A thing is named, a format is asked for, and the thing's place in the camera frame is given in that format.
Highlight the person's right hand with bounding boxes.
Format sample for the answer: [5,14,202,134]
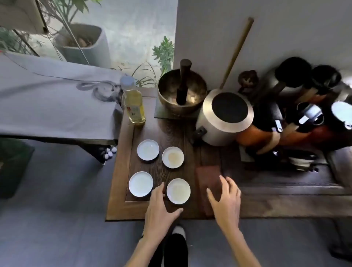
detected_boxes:
[206,175,242,233]

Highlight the person's left hand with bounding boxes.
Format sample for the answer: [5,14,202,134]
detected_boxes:
[142,182,184,244]

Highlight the white saucer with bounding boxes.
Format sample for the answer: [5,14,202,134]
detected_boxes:
[161,146,185,169]
[128,171,154,198]
[166,178,191,205]
[136,139,160,161]

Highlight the reddish brown cloth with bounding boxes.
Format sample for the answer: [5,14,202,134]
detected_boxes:
[195,165,224,218]

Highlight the white right shoe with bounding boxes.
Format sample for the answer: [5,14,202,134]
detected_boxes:
[172,225,186,240]

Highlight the black trousers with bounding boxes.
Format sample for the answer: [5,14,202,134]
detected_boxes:
[148,234,189,267]

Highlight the orange jug with black lid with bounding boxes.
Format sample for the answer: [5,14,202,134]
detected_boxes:
[296,65,342,105]
[236,102,285,156]
[280,102,330,146]

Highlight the silver canister with black lid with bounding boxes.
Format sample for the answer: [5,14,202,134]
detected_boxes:
[190,88,254,147]

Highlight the cluster of white pebbles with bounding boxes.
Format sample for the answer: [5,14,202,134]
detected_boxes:
[103,146,118,161]

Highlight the dark wooden side table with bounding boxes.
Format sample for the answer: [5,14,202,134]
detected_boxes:
[105,87,352,222]

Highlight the white bowl with black lid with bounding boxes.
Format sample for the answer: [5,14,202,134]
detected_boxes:
[287,153,319,172]

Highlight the low dark wooden bench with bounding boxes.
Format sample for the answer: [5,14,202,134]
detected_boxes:
[0,135,119,165]

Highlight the dark green square mat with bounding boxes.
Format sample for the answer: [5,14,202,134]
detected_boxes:
[154,98,203,120]

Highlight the bottle of yellow liquid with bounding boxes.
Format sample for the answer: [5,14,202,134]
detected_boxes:
[120,75,146,125]

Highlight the brass singing bowl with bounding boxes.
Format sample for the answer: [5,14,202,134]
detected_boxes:
[157,69,208,115]

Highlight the dried lotus pod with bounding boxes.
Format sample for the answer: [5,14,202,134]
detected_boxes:
[238,70,259,94]

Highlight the dark wooden mallet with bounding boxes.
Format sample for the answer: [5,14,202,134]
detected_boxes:
[176,58,192,106]

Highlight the long-bladed grass plant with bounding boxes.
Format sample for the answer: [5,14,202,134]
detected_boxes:
[110,62,159,88]

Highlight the black jug with white lid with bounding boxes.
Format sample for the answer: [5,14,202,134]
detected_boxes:
[319,99,352,150]

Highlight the silver jug with black lid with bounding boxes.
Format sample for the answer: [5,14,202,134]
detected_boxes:
[256,56,313,105]

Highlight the long bamboo pole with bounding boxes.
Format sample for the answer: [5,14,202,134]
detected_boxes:
[219,17,254,90]

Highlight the grey ink-painted cloth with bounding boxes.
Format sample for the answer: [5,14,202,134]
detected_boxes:
[0,52,127,141]

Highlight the small green shrub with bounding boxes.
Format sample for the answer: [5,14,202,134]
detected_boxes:
[152,36,175,76]

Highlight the grey concrete planter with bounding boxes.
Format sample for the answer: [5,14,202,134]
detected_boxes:
[54,23,112,68]

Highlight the thin grey rod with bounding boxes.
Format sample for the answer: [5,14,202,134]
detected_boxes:
[55,5,91,66]

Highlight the broad-leaf potted plant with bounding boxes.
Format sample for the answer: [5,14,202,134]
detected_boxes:
[36,0,104,47]

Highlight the narrow-leaf green plant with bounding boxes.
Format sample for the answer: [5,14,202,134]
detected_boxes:
[0,27,38,55]

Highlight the white canvas board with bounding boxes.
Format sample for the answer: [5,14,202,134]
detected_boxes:
[0,0,49,35]

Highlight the dark table base frame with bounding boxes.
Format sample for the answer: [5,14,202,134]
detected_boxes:
[329,220,352,262]

